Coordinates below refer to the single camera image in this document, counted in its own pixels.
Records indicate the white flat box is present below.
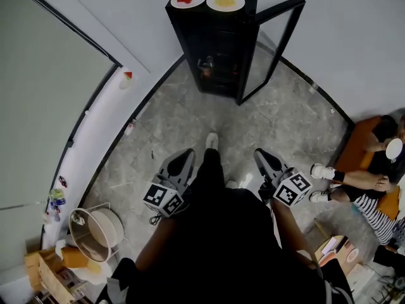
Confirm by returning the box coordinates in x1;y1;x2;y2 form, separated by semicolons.
346;262;377;295

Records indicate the printed cardboard box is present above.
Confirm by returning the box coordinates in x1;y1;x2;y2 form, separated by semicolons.
315;235;361;276

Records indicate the white round wire side table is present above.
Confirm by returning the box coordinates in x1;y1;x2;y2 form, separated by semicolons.
68;202;125;263

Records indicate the black white striped cloth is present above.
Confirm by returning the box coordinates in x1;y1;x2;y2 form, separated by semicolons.
352;193;405;246

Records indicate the white round bowl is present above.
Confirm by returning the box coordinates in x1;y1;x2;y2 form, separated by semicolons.
385;137;404;162

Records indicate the person's right forearm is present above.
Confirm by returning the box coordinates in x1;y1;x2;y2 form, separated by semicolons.
270;197;318;267

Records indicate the person's black clothing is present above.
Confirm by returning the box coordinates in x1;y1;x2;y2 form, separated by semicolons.
94;148;356;304

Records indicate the person's left forearm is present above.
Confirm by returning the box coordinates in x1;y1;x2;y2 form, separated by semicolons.
135;214;180;272

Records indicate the brown cardboard box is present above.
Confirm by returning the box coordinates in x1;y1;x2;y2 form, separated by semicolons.
24;247;82;304

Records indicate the black fridge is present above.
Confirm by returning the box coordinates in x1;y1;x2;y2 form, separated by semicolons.
165;0;306;106

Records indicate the white plate with yellow noodles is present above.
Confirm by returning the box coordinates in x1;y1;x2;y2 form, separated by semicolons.
206;0;246;13

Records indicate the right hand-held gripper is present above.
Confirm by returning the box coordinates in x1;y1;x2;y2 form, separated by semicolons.
253;148;313;207

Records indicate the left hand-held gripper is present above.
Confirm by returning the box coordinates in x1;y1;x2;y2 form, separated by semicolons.
142;149;197;219

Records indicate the red white cone toy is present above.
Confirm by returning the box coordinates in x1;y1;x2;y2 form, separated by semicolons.
118;71;134;91

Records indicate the cluster of small colourful toys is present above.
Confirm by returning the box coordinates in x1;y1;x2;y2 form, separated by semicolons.
46;187;68;223

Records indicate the orange sofa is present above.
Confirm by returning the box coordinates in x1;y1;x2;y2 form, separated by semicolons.
334;115;402;222

